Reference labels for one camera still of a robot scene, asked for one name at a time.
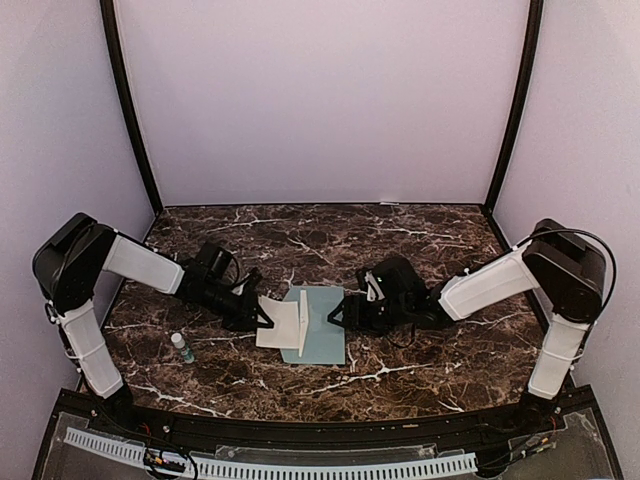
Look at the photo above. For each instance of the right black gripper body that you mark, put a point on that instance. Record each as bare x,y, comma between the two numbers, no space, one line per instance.
372,320

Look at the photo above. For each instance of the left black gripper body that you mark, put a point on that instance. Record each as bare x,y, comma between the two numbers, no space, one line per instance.
236,313

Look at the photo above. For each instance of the light blue envelope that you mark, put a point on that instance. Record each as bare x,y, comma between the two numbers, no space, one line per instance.
324,342

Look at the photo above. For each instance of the white paper sheet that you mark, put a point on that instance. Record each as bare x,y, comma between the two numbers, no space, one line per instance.
285,334

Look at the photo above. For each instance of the small glue stick bottle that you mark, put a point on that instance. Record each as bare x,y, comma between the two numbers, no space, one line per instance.
182,346

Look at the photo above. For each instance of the white letter paper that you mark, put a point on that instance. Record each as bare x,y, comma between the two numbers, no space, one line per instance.
303,320

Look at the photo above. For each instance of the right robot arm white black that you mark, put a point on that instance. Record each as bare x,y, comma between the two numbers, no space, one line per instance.
575,269

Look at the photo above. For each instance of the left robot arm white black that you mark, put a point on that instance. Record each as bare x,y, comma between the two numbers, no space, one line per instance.
68,268

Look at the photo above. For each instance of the black front table rail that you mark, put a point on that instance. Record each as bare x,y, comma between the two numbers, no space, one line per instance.
484,429

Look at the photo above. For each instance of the white slotted cable duct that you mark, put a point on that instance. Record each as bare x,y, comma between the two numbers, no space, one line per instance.
232,462

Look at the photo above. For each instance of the left black frame post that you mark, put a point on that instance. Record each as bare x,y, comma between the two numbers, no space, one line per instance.
118,68

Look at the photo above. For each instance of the black frame post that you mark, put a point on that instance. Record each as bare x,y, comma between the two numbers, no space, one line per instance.
118,68
521,89

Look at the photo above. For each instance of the right black frame post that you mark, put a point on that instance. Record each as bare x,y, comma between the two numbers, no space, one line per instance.
521,89

